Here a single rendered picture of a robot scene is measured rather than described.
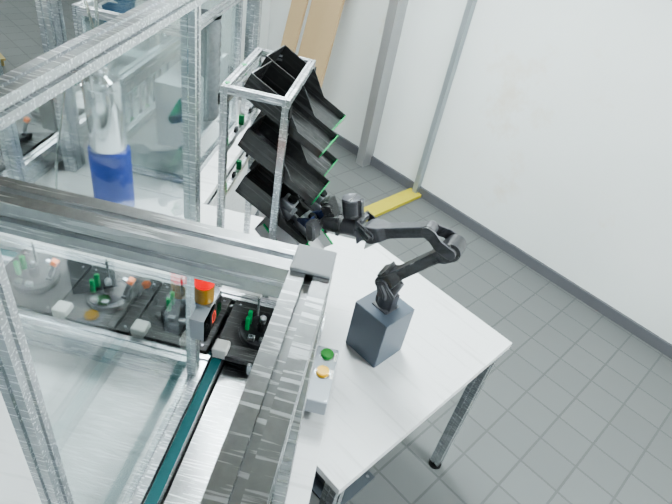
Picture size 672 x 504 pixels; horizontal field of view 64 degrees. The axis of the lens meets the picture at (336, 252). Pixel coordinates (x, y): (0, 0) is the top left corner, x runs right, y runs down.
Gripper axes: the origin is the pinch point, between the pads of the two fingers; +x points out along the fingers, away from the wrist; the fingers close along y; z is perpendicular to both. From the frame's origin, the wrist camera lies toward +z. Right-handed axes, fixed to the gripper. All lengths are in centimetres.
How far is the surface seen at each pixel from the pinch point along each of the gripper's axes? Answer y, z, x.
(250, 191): 9.6, 10.1, 15.3
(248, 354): 34.0, -31.4, 3.3
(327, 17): -250, 37, 129
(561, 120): -227, -18, -48
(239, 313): 22.1, -27.5, 15.1
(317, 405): 35, -41, -21
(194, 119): 54, 45, -8
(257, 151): 10.4, 23.7, 10.5
